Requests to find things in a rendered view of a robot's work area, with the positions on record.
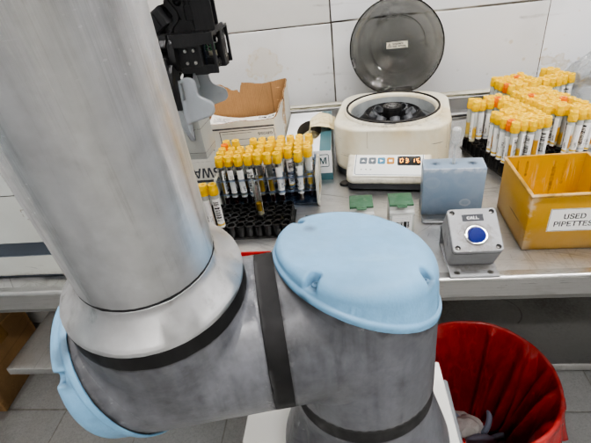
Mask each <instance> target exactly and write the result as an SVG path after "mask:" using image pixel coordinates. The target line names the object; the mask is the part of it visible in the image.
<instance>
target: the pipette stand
mask: <svg viewBox="0 0 591 443"><path fill-rule="evenodd" d="M452 159H453V158H441V159H422V165H421V181H420V198H419V204H420V216H421V222H423V223H431V222H443V221H444V218H445V216H446V213H447V212H448V211H449V210H454V209H471V208H481V207H482V201H483V196H484V190H485V178H486V173H487V167H486V165H485V161H484V159H483V157H471V158H456V164H452Z"/></svg>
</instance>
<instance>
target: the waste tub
mask: <svg viewBox="0 0 591 443"><path fill-rule="evenodd" d="M503 158H504V160H505V162H504V168H503V172H502V178H501V183H500V193H499V198H498V204H497V208H498V209H499V211H500V213H501V215H502V217H503V218H504V220H505V222H506V224H507V225H508V227H509V229H510V231H511V233H512V234H513V236H514V239H515V240H516V242H517V243H518V245H519V247H520V248H521V250H543V249H571V248H591V153H589V152H588V151H585V152H570V153H556V154H541V155H526V156H504V157H503Z"/></svg>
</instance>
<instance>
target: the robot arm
mask: <svg viewBox="0 0 591 443"><path fill-rule="evenodd" d="M163 2H164V3H163V4H160V5H158V6H157V7H156V8H155V9H154V10H153V11H150V8H149V6H148V2H147V0H0V174H1V176H2V177H3V179H4V181H5V182H6V184H7V185H8V186H9V188H10V189H11V191H12V193H13V194H14V196H15V198H16V199H17V201H18V203H19V204H20V206H21V207H22V208H23V210H24V211H25V213H26V215H27V217H28V218H29V220H30V221H31V223H32V225H33V226H34V227H35V229H36V230H37V232H38V234H39V235H40V237H41V239H42V241H43V242H44V244H45V245H46V246H47V248H48V250H49V251H50V253H51V254H52V256H53V258H54V259H55V261H56V263H57V264H58V265H59V267H60V268H61V270H62V272H63V273H64V275H65V277H66V278H67V280H66V282H65V285H64V287H63V289H62V293H61V297H60V304H59V306H58V308H57V310H56V312H55V317H54V321H53V324H52V329H51V336H50V357H51V364H52V369H53V372H54V373H59V375H60V377H61V381H60V384H59V385H58V387H57V389H58V392H59V394H60V397H61V399H62V401H63V403H64V405H65V407H66V408H67V410H68V412H69V414H70V415H71V416H72V417H73V418H74V419H75V420H76V421H77V422H78V423H79V424H80V425H81V426H82V427H83V428H84V429H85V430H86V431H88V432H90V433H92V434H94V435H97V436H99V437H102V438H107V439H118V438H126V437H136V438H148V437H153V436H157V435H160V434H162V433H165V432H167V431H169V430H173V429H178V428H182V427H188V426H192V425H201V424H206V423H210V422H215V421H220V420H224V419H230V418H238V417H243V416H248V415H252V414H258V413H262V412H267V411H272V410H282V409H287V408H291V409H290V412H289V415H288V421H287V427H286V443H450V439H449V429H448V426H447V423H446V420H445V418H444V416H443V414H442V411H441V408H440V405H439V404H438V401H437V399H436V397H435V394H434V367H435V354H436V341H437V328H438V321H439V319H440V317H441V309H442V303H441V297H440V294H439V267H438V264H437V261H436V258H435V256H434V254H433V252H432V251H431V249H430V248H429V247H428V245H427V244H426V243H425V242H424V241H423V240H422V239H421V238H420V237H419V236H417V235H416V234H415V233H413V232H412V231H411V230H409V229H407V228H406V227H404V226H402V225H400V224H398V223H395V222H394V221H388V220H385V219H384V218H381V217H378V216H374V215H370V214H361V213H352V212H330V213H322V214H313V215H309V216H306V217H303V218H301V219H300V220H299V221H298V223H291V224H289V225H288V226H287V227H286V228H285V229H284V230H283V231H282V232H281V233H280V234H279V235H278V237H277V240H276V243H275V245H274V249H273V251H272V252H266V253H260V254H254V255H250V256H243V257H242V255H241V252H240V249H239V248H238V246H237V244H236V242H235V240H234V239H233V237H232V236H231V235H229V234H228V233H227V232H226V231H225V230H223V229H222V228H220V227H218V226H216V225H215V224H213V223H210V222H208V218H207V215H206V211H205V207H204V205H203V201H202V197H201V192H200V189H199V186H198V182H197V179H196V176H195V173H194V169H193V164H192V160H191V157H190V154H189V150H188V147H187V144H186V138H185V135H184V132H185V133H186V135H187V136H188V138H189V139H190V141H192V142H194V141H196V140H195V134H194V129H193V123H194V122H196V121H199V120H203V119H206V118H208V117H211V116H212V115H213V114H214V113H215V104H217V103H220V102H223V101H224V100H226V99H227V97H228V92H227V90H226V89H225V88H224V87H222V86H220V85H217V84H213V83H212V82H211V80H210V77H209V74H211V73H220V70H219V67H220V66H227V65H228V64H229V63H230V61H232V60H233V59H232V53H231V49H230V40H229V35H228V30H227V25H226V23H223V22H219V23H218V18H217V14H216V9H215V0H164V1H163ZM224 34H225V36H226V41H227V46H228V51H229V52H228V51H227V46H226V41H225V37H224ZM182 74H183V75H184V76H183V79H180V77H181V75H182ZM183 130H184V132H183Z"/></svg>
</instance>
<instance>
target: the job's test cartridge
mask: <svg viewBox="0 0 591 443"><path fill-rule="evenodd" d="M193 129H194V134H195V140H196V141H194V142H192V141H190V139H189V138H188V136H187V135H186V133H185V132H184V130H183V132H184V135H185V138H186V144H187V147H188V150H189V154H190V157H191V160H195V159H208V158H209V156H210V155H211V154H212V152H213V151H214V149H215V148H216V145H215V138H214V135H213V130H212V127H211V123H210V118H209V117H208V118H206V119H203V120H199V121H196V122H194V123H193Z"/></svg>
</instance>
